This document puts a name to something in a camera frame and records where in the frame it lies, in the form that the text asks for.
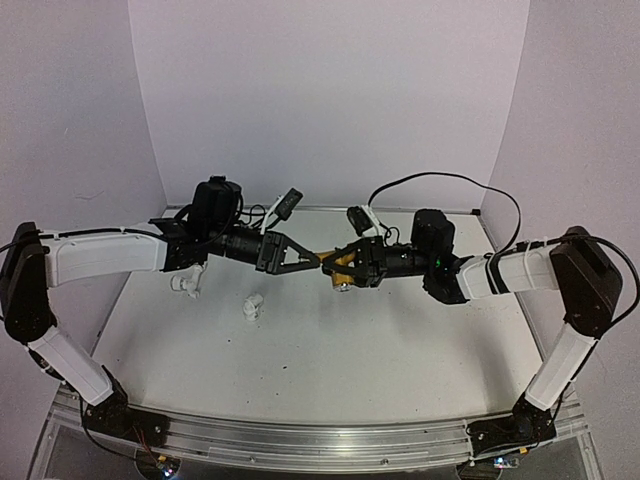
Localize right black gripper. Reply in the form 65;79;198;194
317;234;431;286

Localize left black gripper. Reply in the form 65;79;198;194
205;218;322;273

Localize gold brass faucet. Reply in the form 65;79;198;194
316;243;363;292

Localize white elbow fitting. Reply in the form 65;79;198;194
242;293;264;322

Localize white plastic faucet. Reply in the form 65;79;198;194
170;264;206;299

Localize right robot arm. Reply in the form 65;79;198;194
320;206;623;412

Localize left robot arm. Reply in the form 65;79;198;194
1;176;320;437

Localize left small circuit board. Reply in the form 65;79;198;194
151;454;181;479

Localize small circuit board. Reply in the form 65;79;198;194
493;453;521;470
151;454;181;479

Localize right small circuit board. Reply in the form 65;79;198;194
493;453;521;470

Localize black right camera cable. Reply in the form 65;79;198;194
368;172;640;324

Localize aluminium front rail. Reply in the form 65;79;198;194
143;407;472;474

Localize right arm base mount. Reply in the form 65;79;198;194
466;394;556;459

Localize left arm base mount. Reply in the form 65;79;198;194
81;380;170;447

